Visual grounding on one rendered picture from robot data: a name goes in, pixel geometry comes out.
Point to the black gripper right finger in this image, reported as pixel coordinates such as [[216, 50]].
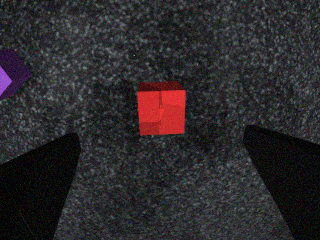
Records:
[[290, 168]]

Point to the red block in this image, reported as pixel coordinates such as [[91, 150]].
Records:
[[161, 107]]

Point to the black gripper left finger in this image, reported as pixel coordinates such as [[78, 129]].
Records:
[[34, 187]]

